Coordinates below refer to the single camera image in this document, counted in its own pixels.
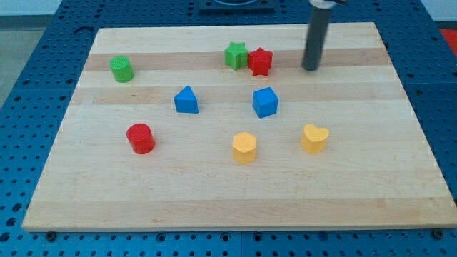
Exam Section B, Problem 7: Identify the silver rod mount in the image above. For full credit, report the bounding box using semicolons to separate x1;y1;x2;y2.
309;0;346;9

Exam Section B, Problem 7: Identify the green star block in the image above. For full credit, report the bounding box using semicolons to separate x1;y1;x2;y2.
224;41;248;70

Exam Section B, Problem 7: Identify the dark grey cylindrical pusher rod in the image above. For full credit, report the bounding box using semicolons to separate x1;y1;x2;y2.
302;6;331;71

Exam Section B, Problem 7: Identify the green cylinder block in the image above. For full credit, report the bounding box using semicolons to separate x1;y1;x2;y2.
109;56;134;83

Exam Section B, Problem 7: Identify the yellow heart block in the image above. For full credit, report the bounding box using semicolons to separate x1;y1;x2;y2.
301;124;330;154

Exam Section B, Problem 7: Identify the blue triangle block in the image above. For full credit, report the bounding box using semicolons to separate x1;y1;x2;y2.
174;86;199;114

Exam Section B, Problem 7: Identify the red star block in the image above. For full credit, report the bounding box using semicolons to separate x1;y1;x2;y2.
248;47;273;76

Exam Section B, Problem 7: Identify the blue cube block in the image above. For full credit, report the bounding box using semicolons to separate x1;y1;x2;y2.
252;87;278;119

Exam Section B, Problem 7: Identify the red cylinder block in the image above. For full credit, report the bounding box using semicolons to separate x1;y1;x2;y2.
126;124;155;154

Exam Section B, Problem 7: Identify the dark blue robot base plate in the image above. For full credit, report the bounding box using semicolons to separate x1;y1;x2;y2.
197;0;275;13

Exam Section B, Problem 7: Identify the yellow hexagon block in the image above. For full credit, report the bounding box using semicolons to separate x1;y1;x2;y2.
232;132;256;164

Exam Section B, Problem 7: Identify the light wooden board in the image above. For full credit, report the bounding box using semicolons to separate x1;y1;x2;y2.
22;22;456;232

